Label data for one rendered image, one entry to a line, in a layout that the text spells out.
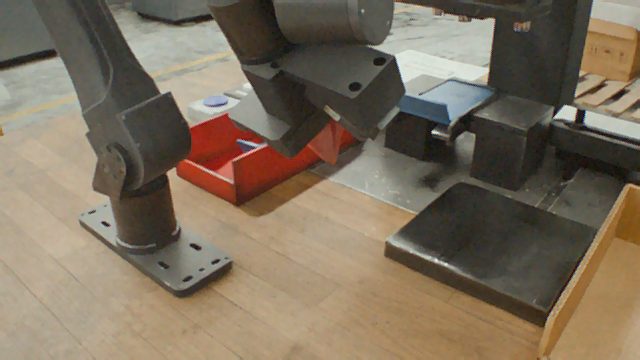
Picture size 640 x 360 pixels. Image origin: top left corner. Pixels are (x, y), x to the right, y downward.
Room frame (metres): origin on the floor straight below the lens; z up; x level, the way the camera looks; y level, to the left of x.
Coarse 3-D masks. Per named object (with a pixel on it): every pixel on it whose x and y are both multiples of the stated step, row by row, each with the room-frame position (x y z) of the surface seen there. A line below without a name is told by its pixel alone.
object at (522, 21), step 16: (400, 0) 0.68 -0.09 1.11; (416, 0) 0.66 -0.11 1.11; (432, 0) 0.65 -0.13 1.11; (448, 0) 0.64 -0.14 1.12; (464, 0) 0.62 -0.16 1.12; (480, 0) 0.61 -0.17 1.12; (496, 0) 0.60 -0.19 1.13; (512, 0) 0.59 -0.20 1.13; (528, 0) 0.58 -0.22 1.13; (544, 0) 0.63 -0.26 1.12; (464, 16) 0.66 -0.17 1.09; (480, 16) 0.65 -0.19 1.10; (496, 16) 0.60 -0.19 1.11; (512, 16) 0.59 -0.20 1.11; (528, 16) 0.59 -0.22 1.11
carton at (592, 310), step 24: (624, 192) 0.44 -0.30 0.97; (624, 216) 0.45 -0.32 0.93; (600, 240) 0.36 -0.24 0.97; (624, 240) 0.45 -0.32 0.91; (600, 264) 0.41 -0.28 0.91; (624, 264) 0.41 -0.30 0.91; (576, 288) 0.31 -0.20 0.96; (600, 288) 0.37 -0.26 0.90; (624, 288) 0.37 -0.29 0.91; (552, 312) 0.27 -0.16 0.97; (576, 312) 0.34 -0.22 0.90; (600, 312) 0.34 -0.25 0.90; (624, 312) 0.34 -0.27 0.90; (552, 336) 0.28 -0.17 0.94; (576, 336) 0.31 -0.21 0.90; (600, 336) 0.31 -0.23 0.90; (624, 336) 0.31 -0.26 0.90
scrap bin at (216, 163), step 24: (216, 120) 0.66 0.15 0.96; (192, 144) 0.62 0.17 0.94; (216, 144) 0.65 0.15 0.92; (192, 168) 0.58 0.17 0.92; (216, 168) 0.62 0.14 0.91; (240, 168) 0.54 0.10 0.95; (264, 168) 0.56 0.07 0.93; (288, 168) 0.60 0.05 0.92; (216, 192) 0.55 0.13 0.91; (240, 192) 0.53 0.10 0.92
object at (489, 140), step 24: (408, 120) 0.66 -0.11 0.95; (432, 120) 0.64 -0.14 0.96; (384, 144) 0.69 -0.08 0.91; (408, 144) 0.66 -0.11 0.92; (432, 144) 0.66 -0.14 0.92; (480, 144) 0.60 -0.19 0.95; (504, 144) 0.58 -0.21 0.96; (528, 144) 0.57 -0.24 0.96; (480, 168) 0.59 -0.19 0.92; (504, 168) 0.57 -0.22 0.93; (528, 168) 0.59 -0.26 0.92
